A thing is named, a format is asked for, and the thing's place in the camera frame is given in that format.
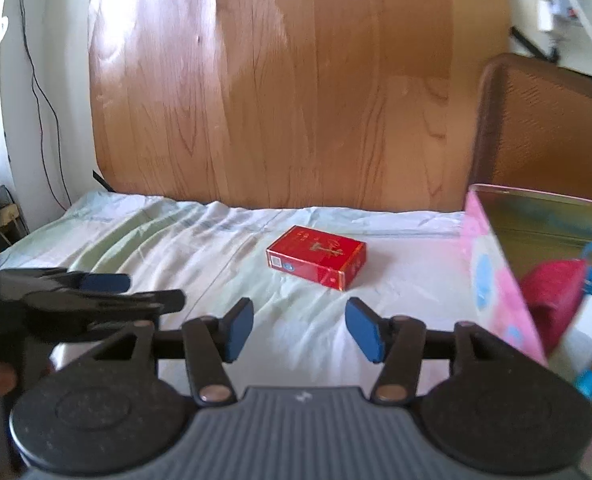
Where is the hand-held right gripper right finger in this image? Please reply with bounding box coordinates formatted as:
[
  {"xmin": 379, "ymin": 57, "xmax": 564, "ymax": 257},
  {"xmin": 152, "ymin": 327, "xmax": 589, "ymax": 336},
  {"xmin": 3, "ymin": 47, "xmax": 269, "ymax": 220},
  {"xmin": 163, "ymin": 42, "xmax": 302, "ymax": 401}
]
[{"xmin": 345, "ymin": 297, "xmax": 520, "ymax": 406}]

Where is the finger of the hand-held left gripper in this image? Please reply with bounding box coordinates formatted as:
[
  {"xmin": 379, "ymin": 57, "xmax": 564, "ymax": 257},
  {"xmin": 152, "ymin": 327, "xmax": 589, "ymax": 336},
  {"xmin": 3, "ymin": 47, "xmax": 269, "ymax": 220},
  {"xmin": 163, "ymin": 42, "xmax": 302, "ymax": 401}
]
[
  {"xmin": 0, "ymin": 267, "xmax": 133, "ymax": 302},
  {"xmin": 23, "ymin": 289, "xmax": 187, "ymax": 343}
]

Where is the thin black cable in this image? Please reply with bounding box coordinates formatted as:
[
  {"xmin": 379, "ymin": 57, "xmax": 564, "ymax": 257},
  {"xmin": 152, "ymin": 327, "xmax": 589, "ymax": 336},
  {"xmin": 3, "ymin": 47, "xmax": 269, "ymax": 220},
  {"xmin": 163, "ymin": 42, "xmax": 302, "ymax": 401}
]
[{"xmin": 12, "ymin": 0, "xmax": 73, "ymax": 211}]

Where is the brown woven chair back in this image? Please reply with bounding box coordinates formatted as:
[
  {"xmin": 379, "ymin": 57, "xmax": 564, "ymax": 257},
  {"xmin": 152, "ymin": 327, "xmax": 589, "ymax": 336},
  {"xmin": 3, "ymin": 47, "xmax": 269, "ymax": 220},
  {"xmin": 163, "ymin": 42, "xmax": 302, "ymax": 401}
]
[{"xmin": 468, "ymin": 52, "xmax": 592, "ymax": 203}]

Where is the pale bed sheet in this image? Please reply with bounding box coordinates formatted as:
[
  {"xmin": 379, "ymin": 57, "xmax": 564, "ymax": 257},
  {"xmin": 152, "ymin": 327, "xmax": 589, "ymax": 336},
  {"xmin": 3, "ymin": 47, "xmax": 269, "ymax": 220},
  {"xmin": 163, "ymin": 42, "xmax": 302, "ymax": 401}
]
[{"xmin": 0, "ymin": 191, "xmax": 476, "ymax": 376}]

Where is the red cigarette box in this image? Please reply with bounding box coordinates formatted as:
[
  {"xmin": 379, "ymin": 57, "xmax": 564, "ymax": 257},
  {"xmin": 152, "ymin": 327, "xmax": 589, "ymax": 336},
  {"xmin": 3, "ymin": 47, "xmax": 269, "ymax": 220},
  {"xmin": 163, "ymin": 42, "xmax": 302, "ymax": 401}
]
[{"xmin": 266, "ymin": 225, "xmax": 368, "ymax": 292}]

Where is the magenta wallet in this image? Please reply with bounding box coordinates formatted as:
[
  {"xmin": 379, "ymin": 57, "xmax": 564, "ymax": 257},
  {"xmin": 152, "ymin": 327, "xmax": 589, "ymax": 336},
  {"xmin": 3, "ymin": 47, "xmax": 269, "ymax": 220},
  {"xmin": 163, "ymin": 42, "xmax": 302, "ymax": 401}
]
[{"xmin": 519, "ymin": 258, "xmax": 590, "ymax": 357}]

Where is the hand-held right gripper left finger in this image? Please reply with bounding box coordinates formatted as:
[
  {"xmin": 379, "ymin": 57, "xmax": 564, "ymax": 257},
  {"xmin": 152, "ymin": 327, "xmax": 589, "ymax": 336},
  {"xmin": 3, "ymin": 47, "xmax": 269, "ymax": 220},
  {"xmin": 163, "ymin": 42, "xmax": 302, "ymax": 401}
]
[{"xmin": 81, "ymin": 297, "xmax": 255, "ymax": 406}]

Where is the white plastic bottle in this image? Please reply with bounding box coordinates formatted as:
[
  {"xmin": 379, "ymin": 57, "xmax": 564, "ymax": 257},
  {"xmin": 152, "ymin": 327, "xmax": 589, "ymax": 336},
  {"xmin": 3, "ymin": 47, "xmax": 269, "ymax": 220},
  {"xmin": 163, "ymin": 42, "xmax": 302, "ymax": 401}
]
[{"xmin": 554, "ymin": 294, "xmax": 592, "ymax": 387}]

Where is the pink tin box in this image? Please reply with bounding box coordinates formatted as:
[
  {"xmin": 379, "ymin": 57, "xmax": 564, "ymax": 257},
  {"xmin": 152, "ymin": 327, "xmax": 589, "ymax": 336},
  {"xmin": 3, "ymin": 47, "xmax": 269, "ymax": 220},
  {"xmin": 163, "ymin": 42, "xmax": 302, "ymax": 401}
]
[{"xmin": 463, "ymin": 184, "xmax": 592, "ymax": 367}]

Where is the wooden headboard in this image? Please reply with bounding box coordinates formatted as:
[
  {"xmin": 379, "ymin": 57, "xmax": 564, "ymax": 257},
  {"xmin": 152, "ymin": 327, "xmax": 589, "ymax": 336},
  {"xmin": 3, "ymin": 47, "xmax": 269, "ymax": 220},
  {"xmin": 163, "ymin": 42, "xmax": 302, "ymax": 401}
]
[{"xmin": 87, "ymin": 0, "xmax": 512, "ymax": 211}]

